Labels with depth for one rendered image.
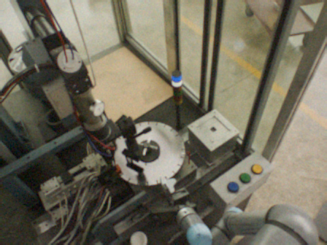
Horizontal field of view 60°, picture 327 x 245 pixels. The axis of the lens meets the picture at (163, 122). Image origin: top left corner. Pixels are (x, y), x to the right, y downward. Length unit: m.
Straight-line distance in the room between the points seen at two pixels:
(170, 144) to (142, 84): 0.64
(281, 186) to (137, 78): 1.33
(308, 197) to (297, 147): 0.42
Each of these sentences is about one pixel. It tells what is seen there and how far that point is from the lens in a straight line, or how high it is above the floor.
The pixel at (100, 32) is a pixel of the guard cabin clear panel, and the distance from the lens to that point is 2.14.
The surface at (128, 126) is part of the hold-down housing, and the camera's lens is 1.00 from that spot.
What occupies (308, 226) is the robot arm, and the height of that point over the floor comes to 1.39.
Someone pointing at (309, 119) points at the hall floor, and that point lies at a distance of 2.78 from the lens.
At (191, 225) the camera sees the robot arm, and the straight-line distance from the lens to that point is 0.99.
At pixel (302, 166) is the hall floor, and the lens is 2.49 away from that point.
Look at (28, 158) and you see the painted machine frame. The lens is 1.31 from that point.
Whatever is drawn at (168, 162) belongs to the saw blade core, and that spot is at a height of 0.95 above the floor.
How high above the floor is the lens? 2.04
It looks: 53 degrees down
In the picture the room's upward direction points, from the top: 6 degrees counter-clockwise
